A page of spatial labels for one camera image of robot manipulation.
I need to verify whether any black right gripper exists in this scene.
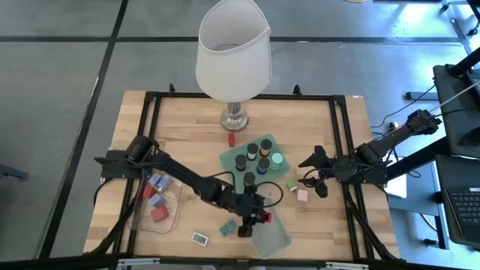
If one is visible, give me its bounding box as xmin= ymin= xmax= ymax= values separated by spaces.
xmin=298 ymin=145 xmax=359 ymax=199

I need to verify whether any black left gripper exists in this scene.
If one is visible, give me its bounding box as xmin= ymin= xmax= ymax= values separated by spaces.
xmin=220 ymin=189 xmax=268 ymax=239

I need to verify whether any teal card packet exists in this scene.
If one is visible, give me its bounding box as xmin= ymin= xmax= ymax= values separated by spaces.
xmin=219 ymin=220 xmax=238 ymax=238

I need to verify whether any white digital clock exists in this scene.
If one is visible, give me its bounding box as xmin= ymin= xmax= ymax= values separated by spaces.
xmin=190 ymin=231 xmax=210 ymax=247

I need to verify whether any white sand timer black cap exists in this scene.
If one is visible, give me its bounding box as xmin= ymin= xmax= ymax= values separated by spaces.
xmin=246 ymin=142 xmax=260 ymax=161

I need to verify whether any red square block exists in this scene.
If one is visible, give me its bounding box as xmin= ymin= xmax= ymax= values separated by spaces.
xmin=150 ymin=205 xmax=170 ymax=224

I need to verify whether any blue-grey wall charger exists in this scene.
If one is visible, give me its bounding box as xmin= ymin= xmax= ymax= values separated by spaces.
xmin=148 ymin=193 xmax=166 ymax=208
xmin=157 ymin=175 xmax=174 ymax=192

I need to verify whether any clear plastic bin right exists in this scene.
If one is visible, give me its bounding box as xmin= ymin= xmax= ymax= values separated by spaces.
xmin=245 ymin=195 xmax=293 ymax=260

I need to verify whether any clear plastic bin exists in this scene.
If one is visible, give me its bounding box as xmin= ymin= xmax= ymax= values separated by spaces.
xmin=127 ymin=162 xmax=186 ymax=236
xmin=245 ymin=195 xmax=293 ymax=260

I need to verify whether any light blue sand timer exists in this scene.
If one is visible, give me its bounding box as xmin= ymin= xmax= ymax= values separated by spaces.
xmin=256 ymin=157 xmax=271 ymax=176

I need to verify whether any orange sand timer black cap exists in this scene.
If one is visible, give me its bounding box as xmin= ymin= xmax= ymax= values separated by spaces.
xmin=259 ymin=138 xmax=273 ymax=158

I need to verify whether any teal translucent plastic tray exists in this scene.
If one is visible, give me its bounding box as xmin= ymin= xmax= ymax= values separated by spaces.
xmin=218 ymin=133 xmax=292 ymax=195

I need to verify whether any white paper sheet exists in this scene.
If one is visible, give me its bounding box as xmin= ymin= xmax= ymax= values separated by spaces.
xmin=385 ymin=174 xmax=408 ymax=199

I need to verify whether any black keyboard tray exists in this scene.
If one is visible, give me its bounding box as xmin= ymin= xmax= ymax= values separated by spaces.
xmin=434 ymin=153 xmax=480 ymax=249

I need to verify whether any white shade chrome table lamp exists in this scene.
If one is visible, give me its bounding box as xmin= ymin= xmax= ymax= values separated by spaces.
xmin=194 ymin=0 xmax=273 ymax=133

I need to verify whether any black side table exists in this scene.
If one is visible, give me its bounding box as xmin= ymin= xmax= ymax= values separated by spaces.
xmin=433 ymin=63 xmax=480 ymax=158

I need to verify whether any black keyboard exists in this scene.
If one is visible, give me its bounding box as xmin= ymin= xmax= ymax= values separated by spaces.
xmin=445 ymin=186 xmax=480 ymax=228

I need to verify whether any black rig beam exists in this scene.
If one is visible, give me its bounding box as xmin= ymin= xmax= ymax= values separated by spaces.
xmin=0 ymin=253 xmax=480 ymax=270

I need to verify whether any grey furniture foot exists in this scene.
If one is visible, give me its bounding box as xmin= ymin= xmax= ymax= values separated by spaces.
xmin=0 ymin=163 xmax=29 ymax=181

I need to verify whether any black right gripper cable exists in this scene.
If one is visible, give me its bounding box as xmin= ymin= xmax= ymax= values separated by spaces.
xmin=301 ymin=166 xmax=331 ymax=188

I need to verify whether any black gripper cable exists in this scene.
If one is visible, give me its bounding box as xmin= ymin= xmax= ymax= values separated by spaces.
xmin=301 ymin=166 xmax=331 ymax=188
xmin=204 ymin=170 xmax=284 ymax=209

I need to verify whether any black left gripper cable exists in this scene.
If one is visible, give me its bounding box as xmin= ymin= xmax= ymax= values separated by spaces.
xmin=204 ymin=170 xmax=284 ymax=209

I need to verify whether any black aluminium table frame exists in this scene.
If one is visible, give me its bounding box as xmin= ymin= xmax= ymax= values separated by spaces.
xmin=84 ymin=84 xmax=401 ymax=263

